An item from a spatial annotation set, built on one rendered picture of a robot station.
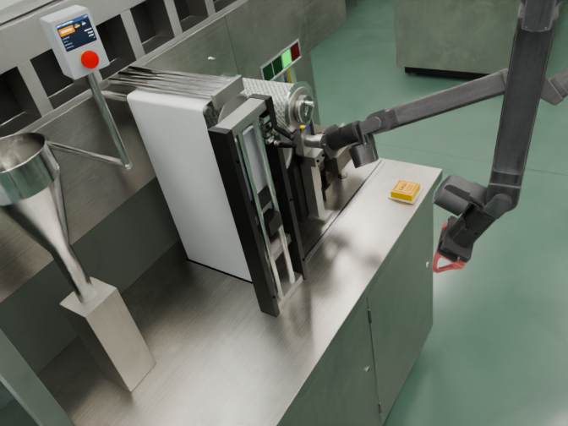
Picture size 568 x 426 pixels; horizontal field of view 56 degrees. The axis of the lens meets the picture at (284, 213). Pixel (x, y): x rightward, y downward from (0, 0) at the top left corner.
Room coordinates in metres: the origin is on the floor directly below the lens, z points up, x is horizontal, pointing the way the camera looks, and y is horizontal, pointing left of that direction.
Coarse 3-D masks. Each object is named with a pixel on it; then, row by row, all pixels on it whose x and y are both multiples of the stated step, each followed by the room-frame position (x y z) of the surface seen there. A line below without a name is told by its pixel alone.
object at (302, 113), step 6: (300, 96) 1.32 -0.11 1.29; (306, 96) 1.32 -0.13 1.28; (300, 102) 1.29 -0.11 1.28; (294, 108) 1.29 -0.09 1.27; (300, 108) 1.29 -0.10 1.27; (306, 108) 1.31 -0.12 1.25; (312, 108) 1.33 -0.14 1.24; (294, 114) 1.29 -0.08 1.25; (300, 114) 1.28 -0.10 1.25; (306, 114) 1.31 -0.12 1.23; (300, 120) 1.29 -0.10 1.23; (306, 120) 1.30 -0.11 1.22
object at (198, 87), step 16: (112, 80) 1.28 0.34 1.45; (128, 80) 1.25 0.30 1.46; (160, 80) 1.22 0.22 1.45; (176, 80) 1.19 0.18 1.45; (192, 80) 1.16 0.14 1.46; (208, 80) 1.17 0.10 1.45; (224, 80) 1.14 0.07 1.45; (240, 80) 1.13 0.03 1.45; (176, 96) 1.14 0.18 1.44; (192, 96) 1.12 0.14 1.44; (208, 96) 1.08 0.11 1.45; (224, 96) 1.08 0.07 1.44
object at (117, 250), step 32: (160, 192) 1.31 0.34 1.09; (128, 224) 1.21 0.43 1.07; (160, 224) 1.28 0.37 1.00; (96, 256) 1.11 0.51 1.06; (128, 256) 1.18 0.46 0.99; (160, 256) 1.25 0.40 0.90; (32, 288) 0.98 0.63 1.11; (64, 288) 1.03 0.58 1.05; (0, 320) 0.90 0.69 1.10; (32, 320) 0.95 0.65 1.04; (64, 320) 0.99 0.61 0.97; (32, 352) 0.91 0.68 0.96
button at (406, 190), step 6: (402, 180) 1.33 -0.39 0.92; (396, 186) 1.31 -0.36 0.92; (402, 186) 1.30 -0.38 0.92; (408, 186) 1.30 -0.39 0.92; (414, 186) 1.29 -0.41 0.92; (390, 192) 1.29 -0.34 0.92; (396, 192) 1.28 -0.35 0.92; (402, 192) 1.27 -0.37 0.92; (408, 192) 1.27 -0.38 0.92; (414, 192) 1.27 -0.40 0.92; (396, 198) 1.28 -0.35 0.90; (402, 198) 1.27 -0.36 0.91; (408, 198) 1.25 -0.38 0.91
